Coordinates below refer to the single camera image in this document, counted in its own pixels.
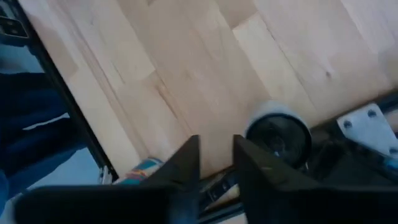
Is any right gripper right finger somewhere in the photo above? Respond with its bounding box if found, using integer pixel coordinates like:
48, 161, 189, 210
233, 134, 398, 224

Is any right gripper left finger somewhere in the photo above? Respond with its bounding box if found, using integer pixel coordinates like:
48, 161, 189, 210
14, 134, 200, 224

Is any pale slim beverage can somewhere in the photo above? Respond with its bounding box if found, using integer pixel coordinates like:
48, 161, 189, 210
244, 100, 313, 170

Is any colourful striped item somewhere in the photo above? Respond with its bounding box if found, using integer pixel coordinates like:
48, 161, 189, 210
113, 157, 164, 186

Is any person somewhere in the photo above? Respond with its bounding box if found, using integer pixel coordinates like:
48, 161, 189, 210
0, 72, 93, 215

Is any dark grey device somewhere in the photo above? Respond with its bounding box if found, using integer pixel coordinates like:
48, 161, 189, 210
0, 0, 30, 47

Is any white metal bracket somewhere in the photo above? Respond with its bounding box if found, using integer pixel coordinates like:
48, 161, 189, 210
336, 103, 398, 157

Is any black table edge rail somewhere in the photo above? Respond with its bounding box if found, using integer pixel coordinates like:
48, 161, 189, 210
17, 0, 119, 184

